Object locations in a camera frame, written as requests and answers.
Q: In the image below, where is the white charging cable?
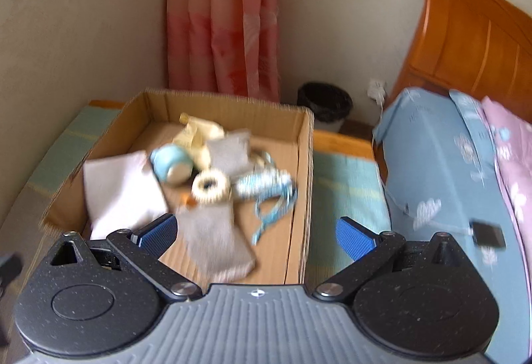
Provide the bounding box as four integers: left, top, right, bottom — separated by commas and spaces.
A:
373, 97, 475, 234

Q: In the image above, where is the blue white round toy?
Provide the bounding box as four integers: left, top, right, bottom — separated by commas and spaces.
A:
150, 143, 194, 186

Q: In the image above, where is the white sock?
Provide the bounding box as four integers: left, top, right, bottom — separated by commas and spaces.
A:
83, 151, 168, 240

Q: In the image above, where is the grey fabric sachet pouch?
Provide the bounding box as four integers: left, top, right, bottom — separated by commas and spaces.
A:
206, 130, 253, 178

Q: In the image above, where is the cardboard box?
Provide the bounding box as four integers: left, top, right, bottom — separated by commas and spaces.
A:
42, 90, 314, 288

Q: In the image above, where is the white wall charger plug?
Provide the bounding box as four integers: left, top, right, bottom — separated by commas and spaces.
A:
366, 78, 387, 106

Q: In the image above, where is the blue patterned sachet with tassel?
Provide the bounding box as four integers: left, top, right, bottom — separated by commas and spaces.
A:
231, 151, 298, 245

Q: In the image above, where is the black smartphone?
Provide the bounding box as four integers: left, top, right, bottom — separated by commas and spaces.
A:
470, 220, 506, 249

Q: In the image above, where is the purple floral quilt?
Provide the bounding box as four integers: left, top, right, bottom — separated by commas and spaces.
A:
480, 95, 532, 273

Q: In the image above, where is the cream scrunchie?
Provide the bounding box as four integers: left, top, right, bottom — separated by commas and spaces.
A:
191, 169, 231, 205

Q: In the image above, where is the pink patterned curtain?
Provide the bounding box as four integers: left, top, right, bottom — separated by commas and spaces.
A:
167, 0, 280, 102

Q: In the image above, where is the black lined trash bin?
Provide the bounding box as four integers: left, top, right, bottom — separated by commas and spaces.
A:
297, 81, 353, 133

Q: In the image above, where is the cream yellow cloth bag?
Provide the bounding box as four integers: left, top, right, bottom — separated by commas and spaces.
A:
172, 113, 225, 171

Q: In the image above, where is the blue floral bed sheet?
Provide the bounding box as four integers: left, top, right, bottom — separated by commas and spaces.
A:
373, 88, 531, 363

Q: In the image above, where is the wooden headboard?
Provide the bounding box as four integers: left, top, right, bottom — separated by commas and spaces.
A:
388, 0, 531, 121

